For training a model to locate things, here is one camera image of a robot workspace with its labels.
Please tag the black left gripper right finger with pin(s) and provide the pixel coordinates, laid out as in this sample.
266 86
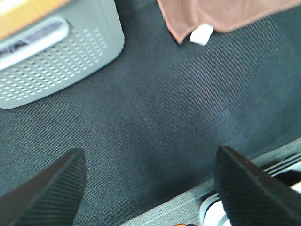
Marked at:
250 196

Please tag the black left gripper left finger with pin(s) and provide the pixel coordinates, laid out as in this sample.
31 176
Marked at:
51 198

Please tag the brown towel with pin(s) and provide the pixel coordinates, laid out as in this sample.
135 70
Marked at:
182 17

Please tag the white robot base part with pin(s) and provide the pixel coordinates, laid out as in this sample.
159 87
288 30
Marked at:
212 213

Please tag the white towel label tag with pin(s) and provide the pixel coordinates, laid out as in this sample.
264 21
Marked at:
202 34

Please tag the black fabric table mat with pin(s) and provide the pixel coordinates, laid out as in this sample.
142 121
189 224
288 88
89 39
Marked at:
151 121

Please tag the grey perforated laundry basket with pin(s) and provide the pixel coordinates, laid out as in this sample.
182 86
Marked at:
48 45

